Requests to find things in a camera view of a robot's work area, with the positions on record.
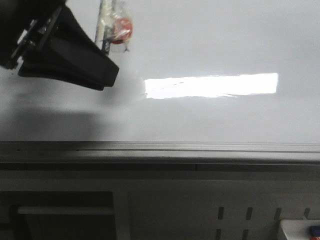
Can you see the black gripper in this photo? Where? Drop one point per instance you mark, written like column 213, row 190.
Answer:
column 65, row 52

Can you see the white black whiteboard marker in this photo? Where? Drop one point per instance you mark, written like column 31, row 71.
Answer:
column 105, row 19

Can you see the white whiteboard surface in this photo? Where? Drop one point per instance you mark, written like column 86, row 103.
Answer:
column 217, row 71

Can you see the white box lower right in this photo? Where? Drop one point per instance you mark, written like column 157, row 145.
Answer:
column 295, row 229

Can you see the grey aluminium whiteboard frame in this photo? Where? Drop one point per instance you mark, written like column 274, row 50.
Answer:
column 156, row 155

